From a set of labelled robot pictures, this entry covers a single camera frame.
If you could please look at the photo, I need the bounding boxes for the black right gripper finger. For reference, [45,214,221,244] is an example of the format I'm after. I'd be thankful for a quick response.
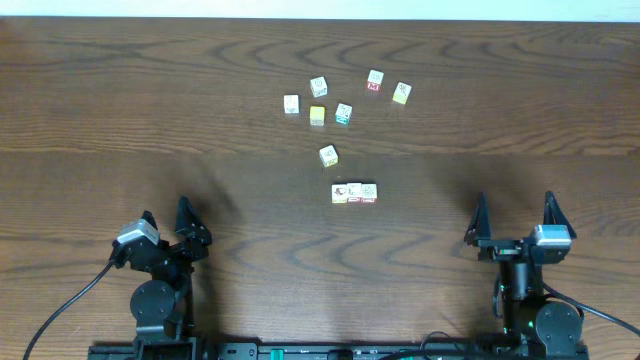
[464,192,492,246]
[543,191,577,238]

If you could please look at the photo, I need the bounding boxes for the red printed wooden block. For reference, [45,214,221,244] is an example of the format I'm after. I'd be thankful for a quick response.
[346,183,362,203]

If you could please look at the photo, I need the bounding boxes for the acorn picture wooden block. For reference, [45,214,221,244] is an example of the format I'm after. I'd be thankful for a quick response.
[331,184,348,204]

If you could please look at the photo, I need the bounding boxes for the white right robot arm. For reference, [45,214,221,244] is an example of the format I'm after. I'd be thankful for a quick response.
[155,192,588,360]

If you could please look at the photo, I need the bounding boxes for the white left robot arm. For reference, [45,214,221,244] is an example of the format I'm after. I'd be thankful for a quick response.
[110,209,212,359]

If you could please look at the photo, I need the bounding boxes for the yellow sided wooden block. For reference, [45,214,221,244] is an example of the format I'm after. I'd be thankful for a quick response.
[319,145,339,167]

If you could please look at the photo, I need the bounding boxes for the pale yellow wooden block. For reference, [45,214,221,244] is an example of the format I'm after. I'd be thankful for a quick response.
[392,82,412,105]

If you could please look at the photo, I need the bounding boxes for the white red-print wooden block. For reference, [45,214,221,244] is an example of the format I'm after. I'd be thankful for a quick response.
[283,94,300,114]

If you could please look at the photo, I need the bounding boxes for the yellow topped wooden block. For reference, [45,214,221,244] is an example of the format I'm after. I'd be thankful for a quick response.
[309,106,326,126]

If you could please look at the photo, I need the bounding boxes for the green lettered wooden block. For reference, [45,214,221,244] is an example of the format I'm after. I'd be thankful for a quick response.
[335,103,353,125]

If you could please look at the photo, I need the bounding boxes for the red M wooden block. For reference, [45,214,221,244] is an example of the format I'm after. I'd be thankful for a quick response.
[367,69,384,92]

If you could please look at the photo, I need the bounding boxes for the white circle-print wooden block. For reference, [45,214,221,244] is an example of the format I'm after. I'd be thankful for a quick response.
[310,76,328,98]

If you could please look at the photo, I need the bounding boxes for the black left camera cable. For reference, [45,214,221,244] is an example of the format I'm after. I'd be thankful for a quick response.
[22,259,117,360]

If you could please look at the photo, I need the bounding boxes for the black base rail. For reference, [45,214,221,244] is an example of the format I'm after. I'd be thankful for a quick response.
[88,335,591,360]

